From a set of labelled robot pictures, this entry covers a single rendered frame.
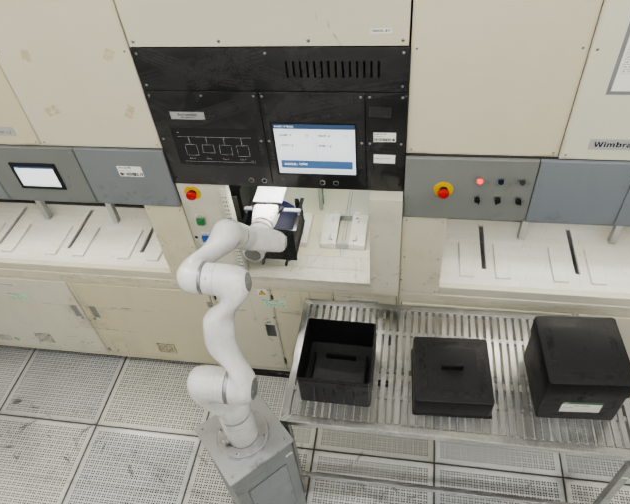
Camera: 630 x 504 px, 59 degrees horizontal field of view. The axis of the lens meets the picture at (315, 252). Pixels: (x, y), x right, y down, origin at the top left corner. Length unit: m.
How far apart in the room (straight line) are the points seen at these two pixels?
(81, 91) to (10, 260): 1.23
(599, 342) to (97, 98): 1.96
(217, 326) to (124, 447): 1.62
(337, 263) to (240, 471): 0.97
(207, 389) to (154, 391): 1.50
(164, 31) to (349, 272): 1.25
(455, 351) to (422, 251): 0.41
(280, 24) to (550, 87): 0.82
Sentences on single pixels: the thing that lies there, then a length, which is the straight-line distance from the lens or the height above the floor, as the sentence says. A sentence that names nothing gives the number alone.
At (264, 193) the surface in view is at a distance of 2.29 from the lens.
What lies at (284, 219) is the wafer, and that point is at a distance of 2.42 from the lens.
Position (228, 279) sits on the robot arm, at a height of 1.52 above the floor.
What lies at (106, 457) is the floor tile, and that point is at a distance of 3.26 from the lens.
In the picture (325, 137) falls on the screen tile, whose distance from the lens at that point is 1.93.
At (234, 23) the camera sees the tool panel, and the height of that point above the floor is 2.03.
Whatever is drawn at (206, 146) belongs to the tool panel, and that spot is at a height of 1.58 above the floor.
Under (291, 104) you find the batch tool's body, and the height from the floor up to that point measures 1.76.
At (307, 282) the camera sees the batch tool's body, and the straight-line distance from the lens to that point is 2.48.
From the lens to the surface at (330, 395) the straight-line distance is 2.19.
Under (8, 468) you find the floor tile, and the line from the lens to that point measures 3.48.
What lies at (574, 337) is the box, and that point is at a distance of 2.21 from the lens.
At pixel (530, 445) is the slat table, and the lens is 2.24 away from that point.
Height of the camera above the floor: 2.73
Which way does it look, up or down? 46 degrees down
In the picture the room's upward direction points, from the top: 7 degrees counter-clockwise
